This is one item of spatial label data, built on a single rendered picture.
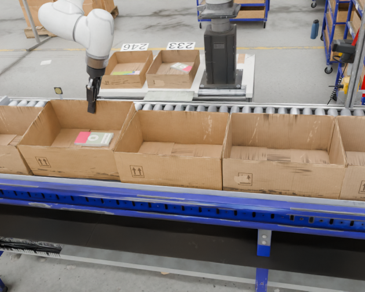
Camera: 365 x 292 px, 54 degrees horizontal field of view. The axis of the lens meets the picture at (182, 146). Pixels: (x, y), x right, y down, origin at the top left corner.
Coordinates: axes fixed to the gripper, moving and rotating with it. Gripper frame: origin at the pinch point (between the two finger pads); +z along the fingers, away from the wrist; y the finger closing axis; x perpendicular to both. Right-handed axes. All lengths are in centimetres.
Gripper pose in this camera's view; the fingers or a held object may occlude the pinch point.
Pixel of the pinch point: (91, 105)
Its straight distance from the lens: 161.2
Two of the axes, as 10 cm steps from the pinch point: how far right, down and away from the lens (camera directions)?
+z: -2.5, 7.3, 6.4
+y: 2.0, -6.1, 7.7
